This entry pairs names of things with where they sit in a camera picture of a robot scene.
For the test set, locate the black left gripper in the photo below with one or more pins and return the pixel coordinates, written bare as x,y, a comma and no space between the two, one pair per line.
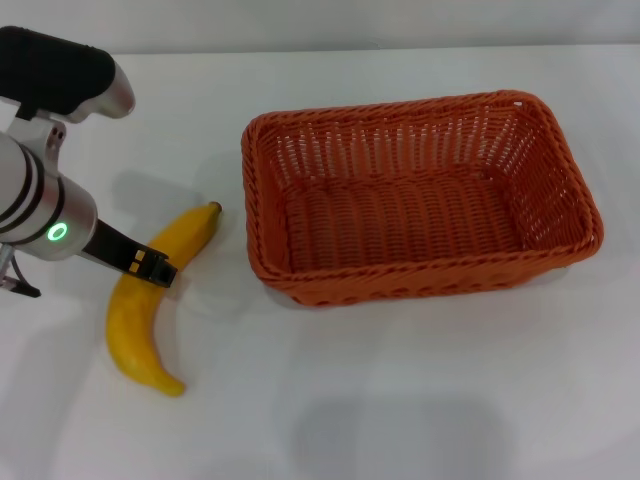
115,250

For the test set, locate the yellow banana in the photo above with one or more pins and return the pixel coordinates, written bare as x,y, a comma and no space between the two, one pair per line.
135,325

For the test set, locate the orange woven plastic basket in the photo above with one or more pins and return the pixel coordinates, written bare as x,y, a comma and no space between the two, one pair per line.
400,225

